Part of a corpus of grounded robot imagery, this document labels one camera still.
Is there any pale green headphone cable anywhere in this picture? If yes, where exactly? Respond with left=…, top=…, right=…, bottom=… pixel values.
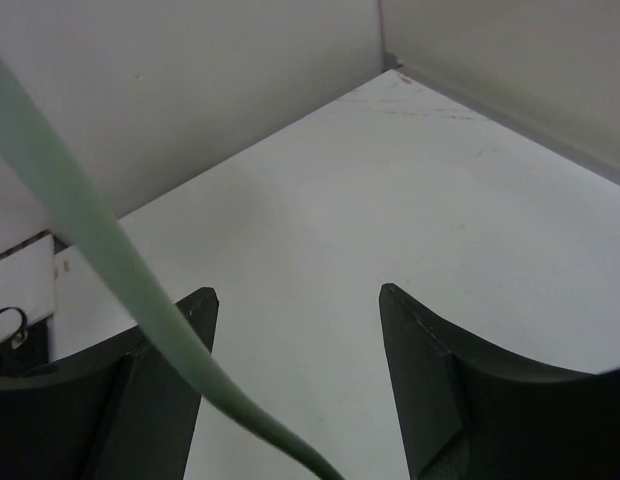
left=0, top=44, right=346, bottom=480

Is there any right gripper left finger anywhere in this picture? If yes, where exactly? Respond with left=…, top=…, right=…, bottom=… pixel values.
left=0, top=286, right=220, bottom=480

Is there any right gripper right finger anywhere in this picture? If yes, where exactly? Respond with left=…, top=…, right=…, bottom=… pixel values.
left=379, top=283, right=620, bottom=479

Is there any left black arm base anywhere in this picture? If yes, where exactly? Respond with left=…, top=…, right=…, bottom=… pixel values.
left=0, top=306, right=50, bottom=378

